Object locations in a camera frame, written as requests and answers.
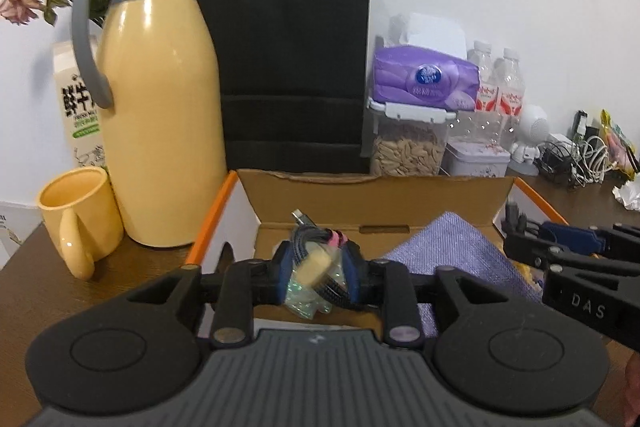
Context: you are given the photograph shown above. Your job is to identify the black adapter cable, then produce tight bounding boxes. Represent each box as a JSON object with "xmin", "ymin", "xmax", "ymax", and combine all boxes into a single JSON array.
[{"xmin": 502, "ymin": 201, "xmax": 543, "ymax": 238}]

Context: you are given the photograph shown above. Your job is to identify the yellow thermos jug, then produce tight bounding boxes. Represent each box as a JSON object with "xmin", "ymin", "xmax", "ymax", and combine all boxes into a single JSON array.
[{"xmin": 70, "ymin": 0, "xmax": 228, "ymax": 249}]

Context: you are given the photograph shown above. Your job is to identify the red orange cardboard box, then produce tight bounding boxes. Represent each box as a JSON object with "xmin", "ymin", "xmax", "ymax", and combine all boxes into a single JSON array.
[{"xmin": 189, "ymin": 168, "xmax": 571, "ymax": 338}]

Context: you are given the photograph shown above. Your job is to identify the white milk carton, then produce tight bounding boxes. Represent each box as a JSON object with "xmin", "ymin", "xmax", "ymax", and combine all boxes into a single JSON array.
[{"xmin": 52, "ymin": 34, "xmax": 113, "ymax": 170}]

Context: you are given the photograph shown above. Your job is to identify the white robot figure speaker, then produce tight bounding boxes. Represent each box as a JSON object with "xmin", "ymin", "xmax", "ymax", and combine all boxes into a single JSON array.
[{"xmin": 509, "ymin": 104, "xmax": 548, "ymax": 178}]

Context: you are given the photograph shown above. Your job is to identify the crumpled white paper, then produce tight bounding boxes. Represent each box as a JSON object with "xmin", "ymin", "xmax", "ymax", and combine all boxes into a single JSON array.
[{"xmin": 612, "ymin": 179, "xmax": 640, "ymax": 212}]

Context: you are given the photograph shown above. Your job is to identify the black paper bag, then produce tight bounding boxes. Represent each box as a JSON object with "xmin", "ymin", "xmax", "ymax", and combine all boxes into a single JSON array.
[{"xmin": 190, "ymin": 0, "xmax": 373, "ymax": 175}]

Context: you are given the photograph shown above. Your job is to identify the yellow snack packet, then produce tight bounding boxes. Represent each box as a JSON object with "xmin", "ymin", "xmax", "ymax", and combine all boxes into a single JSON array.
[{"xmin": 600, "ymin": 109, "xmax": 640, "ymax": 172}]

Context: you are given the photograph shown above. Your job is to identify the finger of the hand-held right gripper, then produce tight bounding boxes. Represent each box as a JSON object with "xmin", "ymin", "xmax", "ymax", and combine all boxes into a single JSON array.
[
  {"xmin": 502, "ymin": 227, "xmax": 640, "ymax": 344},
  {"xmin": 541, "ymin": 221, "xmax": 640, "ymax": 260}
]

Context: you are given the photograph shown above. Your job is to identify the clear container with seeds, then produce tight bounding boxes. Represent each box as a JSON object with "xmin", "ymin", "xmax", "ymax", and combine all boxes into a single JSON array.
[{"xmin": 367, "ymin": 99, "xmax": 456, "ymax": 178}]

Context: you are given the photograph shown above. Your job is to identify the yellow ceramic mug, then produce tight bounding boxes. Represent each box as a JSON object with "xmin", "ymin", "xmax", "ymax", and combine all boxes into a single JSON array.
[{"xmin": 37, "ymin": 167, "xmax": 125, "ymax": 280}]

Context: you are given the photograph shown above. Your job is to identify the purple knitted cloth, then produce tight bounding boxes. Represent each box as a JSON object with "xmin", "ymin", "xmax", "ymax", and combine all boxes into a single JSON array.
[{"xmin": 382, "ymin": 211, "xmax": 543, "ymax": 338}]

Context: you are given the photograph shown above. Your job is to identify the tan wooden tag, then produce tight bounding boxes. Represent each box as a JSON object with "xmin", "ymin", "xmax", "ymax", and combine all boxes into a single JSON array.
[{"xmin": 294, "ymin": 247, "xmax": 335, "ymax": 284}]

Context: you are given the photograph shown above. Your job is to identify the clear green plastic bag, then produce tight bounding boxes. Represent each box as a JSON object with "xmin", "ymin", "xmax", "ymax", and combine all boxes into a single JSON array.
[{"xmin": 284, "ymin": 257, "xmax": 346, "ymax": 319}]

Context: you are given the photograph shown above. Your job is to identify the tangle of charger cables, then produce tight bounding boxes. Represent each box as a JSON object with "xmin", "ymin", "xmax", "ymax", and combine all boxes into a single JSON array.
[{"xmin": 535, "ymin": 132, "xmax": 611, "ymax": 188}]

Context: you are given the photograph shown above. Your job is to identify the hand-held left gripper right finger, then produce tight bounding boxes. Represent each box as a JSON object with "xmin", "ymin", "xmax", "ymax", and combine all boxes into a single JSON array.
[{"xmin": 344, "ymin": 239, "xmax": 503, "ymax": 349}]

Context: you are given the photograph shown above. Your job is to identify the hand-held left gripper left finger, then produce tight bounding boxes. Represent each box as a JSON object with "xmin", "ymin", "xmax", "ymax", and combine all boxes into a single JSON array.
[{"xmin": 127, "ymin": 239, "xmax": 295, "ymax": 349}]

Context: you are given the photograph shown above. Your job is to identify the white printed carton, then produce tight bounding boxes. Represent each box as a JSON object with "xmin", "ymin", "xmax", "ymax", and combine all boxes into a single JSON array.
[{"xmin": 0, "ymin": 202, "xmax": 31, "ymax": 268}]

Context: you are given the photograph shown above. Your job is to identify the clear plastic box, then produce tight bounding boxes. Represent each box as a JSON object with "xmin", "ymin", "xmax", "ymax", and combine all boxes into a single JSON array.
[{"xmin": 447, "ymin": 107, "xmax": 506, "ymax": 148}]

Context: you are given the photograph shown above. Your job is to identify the small black device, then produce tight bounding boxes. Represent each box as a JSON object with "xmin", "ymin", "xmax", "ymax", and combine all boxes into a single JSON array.
[{"xmin": 571, "ymin": 109, "xmax": 593, "ymax": 142}]

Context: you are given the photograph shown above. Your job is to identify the white floral tin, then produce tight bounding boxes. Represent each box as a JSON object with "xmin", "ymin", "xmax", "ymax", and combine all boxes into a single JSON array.
[{"xmin": 442, "ymin": 139, "xmax": 512, "ymax": 178}]

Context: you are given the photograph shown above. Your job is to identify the black braided cable pink tie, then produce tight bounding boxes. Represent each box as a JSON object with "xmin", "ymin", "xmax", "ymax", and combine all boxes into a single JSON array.
[{"xmin": 277, "ymin": 208, "xmax": 361, "ymax": 308}]

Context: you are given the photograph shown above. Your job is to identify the yellow plush toy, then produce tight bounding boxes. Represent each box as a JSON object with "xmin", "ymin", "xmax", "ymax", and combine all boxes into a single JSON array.
[{"xmin": 517, "ymin": 257, "xmax": 543, "ymax": 293}]

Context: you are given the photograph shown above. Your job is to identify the person's right hand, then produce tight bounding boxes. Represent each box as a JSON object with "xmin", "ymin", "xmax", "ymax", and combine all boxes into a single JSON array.
[{"xmin": 626, "ymin": 349, "xmax": 640, "ymax": 408}]

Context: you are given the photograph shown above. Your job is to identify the purple tissue pack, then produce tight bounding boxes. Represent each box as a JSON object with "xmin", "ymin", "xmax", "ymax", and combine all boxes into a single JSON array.
[{"xmin": 372, "ymin": 47, "xmax": 481, "ymax": 110}]

